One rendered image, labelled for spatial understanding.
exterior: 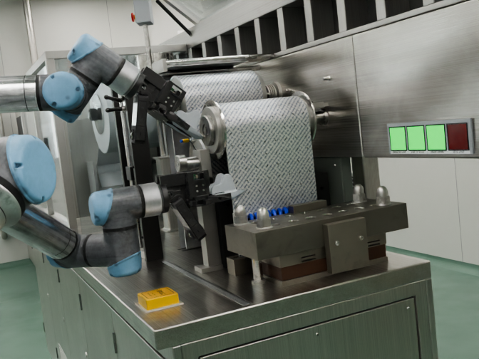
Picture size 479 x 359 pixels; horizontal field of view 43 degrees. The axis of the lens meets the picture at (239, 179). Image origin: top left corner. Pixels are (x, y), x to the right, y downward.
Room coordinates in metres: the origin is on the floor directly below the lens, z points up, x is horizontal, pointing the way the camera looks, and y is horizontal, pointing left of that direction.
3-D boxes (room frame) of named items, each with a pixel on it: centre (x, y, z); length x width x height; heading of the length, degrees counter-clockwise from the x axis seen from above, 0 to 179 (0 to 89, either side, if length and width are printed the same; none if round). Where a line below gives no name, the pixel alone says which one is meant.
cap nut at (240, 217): (1.39, 0.01, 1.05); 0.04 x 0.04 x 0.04
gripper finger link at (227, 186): (1.44, 0.03, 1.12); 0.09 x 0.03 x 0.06; 113
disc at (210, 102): (1.51, 0.05, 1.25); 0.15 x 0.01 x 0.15; 24
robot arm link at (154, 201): (1.38, 0.21, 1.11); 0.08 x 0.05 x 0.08; 24
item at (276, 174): (1.50, -0.08, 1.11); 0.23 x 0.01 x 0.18; 114
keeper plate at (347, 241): (1.33, -0.22, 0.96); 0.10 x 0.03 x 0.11; 114
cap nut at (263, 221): (1.30, -0.04, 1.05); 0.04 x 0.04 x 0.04
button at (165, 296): (1.27, 0.20, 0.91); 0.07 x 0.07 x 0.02; 24
